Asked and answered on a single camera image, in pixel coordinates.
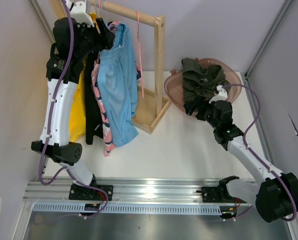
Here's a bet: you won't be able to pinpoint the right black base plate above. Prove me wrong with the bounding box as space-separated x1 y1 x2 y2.
195 186 246 204

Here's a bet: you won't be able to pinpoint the pink translucent plastic basin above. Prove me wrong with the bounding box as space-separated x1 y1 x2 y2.
164 58 242 116

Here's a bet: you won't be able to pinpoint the light blue shorts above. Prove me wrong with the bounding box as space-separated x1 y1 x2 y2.
97 22 138 148

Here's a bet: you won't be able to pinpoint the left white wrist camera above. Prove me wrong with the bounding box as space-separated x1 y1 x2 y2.
65 0 95 27

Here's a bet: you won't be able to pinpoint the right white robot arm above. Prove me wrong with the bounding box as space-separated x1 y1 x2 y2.
195 100 298 223

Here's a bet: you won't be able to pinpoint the slotted cable duct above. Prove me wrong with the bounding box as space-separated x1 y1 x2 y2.
32 202 235 216

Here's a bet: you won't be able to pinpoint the aluminium mounting rail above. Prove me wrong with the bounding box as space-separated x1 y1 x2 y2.
22 177 219 205

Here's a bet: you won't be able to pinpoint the pink patterned shorts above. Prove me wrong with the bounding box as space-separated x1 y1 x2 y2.
91 21 141 157

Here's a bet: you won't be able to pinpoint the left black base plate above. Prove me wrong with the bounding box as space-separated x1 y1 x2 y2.
68 183 114 202

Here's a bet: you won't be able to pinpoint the olive green shorts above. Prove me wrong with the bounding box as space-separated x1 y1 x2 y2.
181 58 230 106

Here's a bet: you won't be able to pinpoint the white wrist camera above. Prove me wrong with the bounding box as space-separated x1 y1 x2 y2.
209 85 228 104
65 0 95 27

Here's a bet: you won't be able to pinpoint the pink wire hanger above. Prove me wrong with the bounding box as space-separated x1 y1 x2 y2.
136 10 145 99

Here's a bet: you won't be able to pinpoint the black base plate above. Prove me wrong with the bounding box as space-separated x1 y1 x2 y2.
195 186 246 204
68 183 114 202

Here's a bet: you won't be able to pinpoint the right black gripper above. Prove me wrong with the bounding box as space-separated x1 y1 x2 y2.
183 94 219 130

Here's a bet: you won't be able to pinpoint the blue wire hanger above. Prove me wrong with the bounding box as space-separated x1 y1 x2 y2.
94 0 106 22

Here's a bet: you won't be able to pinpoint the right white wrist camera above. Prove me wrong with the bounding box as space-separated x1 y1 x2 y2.
209 85 228 104

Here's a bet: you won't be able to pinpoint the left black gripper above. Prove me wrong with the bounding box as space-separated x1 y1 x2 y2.
74 17 115 60

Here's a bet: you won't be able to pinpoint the wooden clothes rack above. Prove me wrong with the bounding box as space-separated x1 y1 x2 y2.
51 0 169 133

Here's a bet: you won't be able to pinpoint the black shorts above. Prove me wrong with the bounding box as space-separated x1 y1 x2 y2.
84 51 103 145

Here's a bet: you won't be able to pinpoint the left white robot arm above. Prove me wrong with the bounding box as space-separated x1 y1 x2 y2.
31 17 114 200

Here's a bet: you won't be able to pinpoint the yellow shorts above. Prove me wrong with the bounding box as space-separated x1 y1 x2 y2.
68 12 100 142

